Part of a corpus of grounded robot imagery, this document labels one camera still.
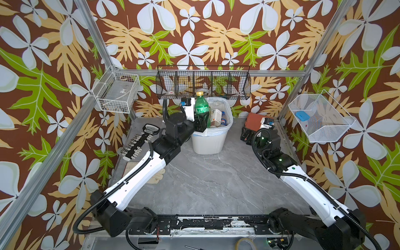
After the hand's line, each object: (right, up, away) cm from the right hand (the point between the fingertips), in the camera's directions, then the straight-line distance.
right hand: (249, 128), depth 77 cm
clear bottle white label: (-16, +7, +5) cm, 18 cm away
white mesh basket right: (+41, +6, +5) cm, 41 cm away
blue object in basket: (+33, +8, +9) cm, 35 cm away
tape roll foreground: (-5, -49, -9) cm, 50 cm away
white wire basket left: (-72, +21, +9) cm, 75 cm away
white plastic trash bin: (-17, -7, +11) cm, 22 cm away
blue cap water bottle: (-11, +5, +9) cm, 15 cm away
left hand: (-23, +7, -11) cm, 26 cm away
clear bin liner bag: (-12, +15, +11) cm, 22 cm away
